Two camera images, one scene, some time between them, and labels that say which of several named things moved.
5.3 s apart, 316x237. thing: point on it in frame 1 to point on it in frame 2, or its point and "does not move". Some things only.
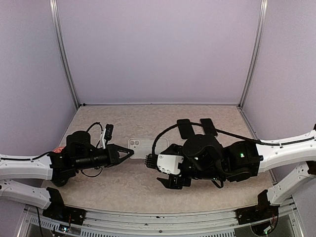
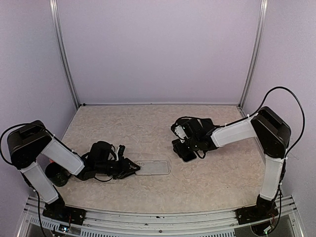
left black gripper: x=113 y=156 to x=125 y=169
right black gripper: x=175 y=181 to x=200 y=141
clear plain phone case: x=142 y=147 to x=148 y=167
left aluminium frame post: x=62 y=49 does not move
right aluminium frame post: x=263 y=15 does not move
